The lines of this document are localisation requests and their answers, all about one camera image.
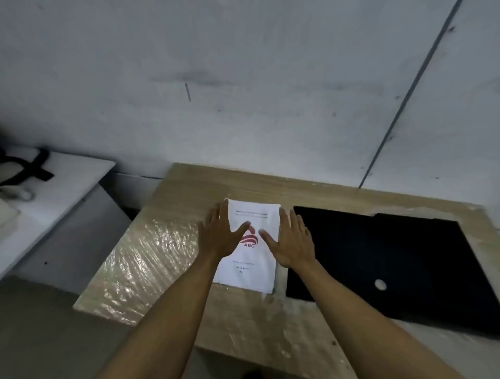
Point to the person's right hand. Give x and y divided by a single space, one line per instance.
293 248

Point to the person's left hand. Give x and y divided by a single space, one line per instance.
218 236

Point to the person's right little finger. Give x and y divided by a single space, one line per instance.
309 238

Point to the person's right thumb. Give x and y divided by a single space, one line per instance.
267 237

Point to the person's right middle finger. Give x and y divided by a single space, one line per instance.
293 223

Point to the person's left thumb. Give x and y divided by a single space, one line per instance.
241 229

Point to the person's left forearm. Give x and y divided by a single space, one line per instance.
172 312

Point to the person's right forearm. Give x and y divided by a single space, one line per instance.
351 320

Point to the white printed paper document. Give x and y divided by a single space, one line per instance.
254 273

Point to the round white sticker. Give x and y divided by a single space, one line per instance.
380 285

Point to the clear plastic wrap sheet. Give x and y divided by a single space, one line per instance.
148 265

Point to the white side table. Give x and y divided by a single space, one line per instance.
62 211

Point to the small white object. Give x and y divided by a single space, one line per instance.
19 193

